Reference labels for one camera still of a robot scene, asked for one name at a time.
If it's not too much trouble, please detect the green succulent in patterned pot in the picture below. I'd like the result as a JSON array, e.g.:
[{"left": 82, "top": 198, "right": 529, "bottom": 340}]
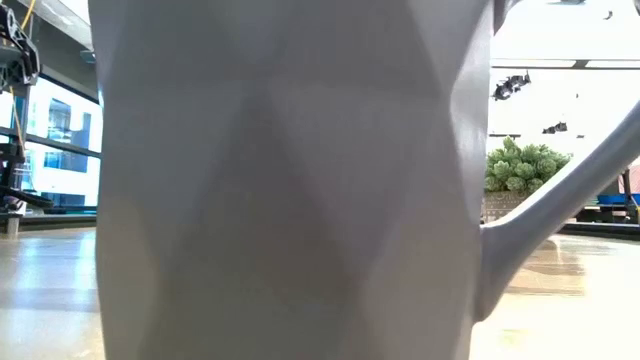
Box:
[{"left": 482, "top": 135, "right": 574, "bottom": 224}]

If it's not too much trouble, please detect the pale grey ceramic mug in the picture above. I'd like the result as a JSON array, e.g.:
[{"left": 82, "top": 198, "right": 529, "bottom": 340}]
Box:
[{"left": 87, "top": 0, "right": 640, "bottom": 360}]

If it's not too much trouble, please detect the yellow cable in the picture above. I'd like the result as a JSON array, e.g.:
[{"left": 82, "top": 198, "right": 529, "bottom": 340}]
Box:
[{"left": 8, "top": 0, "right": 37, "bottom": 156}]

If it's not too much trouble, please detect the black ceiling spotlight cluster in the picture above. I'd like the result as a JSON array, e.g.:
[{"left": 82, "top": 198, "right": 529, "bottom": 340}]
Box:
[{"left": 492, "top": 71, "right": 532, "bottom": 102}]

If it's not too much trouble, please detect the black metal stand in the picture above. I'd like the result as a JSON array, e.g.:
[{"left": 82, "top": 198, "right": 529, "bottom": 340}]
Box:
[{"left": 0, "top": 142, "right": 55, "bottom": 236}]

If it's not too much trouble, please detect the blue bin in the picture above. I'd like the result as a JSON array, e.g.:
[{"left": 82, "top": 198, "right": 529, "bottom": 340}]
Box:
[{"left": 596, "top": 193, "right": 640, "bottom": 206}]

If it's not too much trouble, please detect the glass window black frame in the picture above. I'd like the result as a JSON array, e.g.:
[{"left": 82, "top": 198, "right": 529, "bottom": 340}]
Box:
[{"left": 0, "top": 74, "right": 104, "bottom": 209}]

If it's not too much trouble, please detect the black aluminium table frame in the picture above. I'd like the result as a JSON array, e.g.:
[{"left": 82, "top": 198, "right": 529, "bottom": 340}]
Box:
[{"left": 0, "top": 212, "right": 640, "bottom": 242}]

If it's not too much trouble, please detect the ceiling light strip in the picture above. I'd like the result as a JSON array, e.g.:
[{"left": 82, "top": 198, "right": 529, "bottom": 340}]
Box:
[{"left": 490, "top": 58, "right": 640, "bottom": 70}]

